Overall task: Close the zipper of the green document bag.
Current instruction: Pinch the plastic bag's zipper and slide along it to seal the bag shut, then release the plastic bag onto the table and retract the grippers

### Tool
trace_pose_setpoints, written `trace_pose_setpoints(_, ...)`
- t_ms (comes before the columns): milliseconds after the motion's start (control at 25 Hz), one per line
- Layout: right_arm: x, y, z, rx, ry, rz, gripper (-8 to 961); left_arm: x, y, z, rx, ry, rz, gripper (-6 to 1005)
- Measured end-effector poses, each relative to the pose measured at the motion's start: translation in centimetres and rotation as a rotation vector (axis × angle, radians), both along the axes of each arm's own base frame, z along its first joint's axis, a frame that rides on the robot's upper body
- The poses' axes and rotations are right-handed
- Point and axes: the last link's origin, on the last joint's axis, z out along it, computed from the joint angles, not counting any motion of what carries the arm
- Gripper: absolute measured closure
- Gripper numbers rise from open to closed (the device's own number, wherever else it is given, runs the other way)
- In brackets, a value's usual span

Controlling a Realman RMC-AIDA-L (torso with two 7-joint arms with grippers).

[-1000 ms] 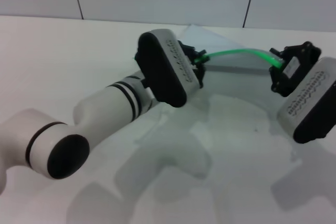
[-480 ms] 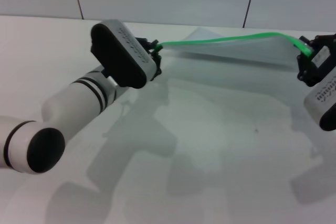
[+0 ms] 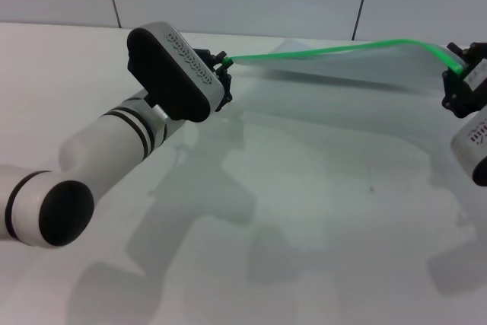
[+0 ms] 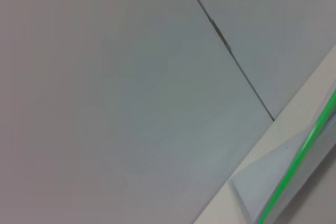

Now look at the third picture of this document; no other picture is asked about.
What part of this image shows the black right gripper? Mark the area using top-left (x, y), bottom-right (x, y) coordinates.
top-left (441, 40), bottom-right (487, 119)

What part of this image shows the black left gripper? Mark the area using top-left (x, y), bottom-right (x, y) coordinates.
top-left (192, 47), bottom-right (234, 113)

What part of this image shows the clear document bag green zipper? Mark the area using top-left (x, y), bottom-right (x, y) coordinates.
top-left (227, 37), bottom-right (467, 120)

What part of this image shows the grey black left wrist camera box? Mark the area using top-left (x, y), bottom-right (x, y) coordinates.
top-left (126, 21), bottom-right (226, 124)

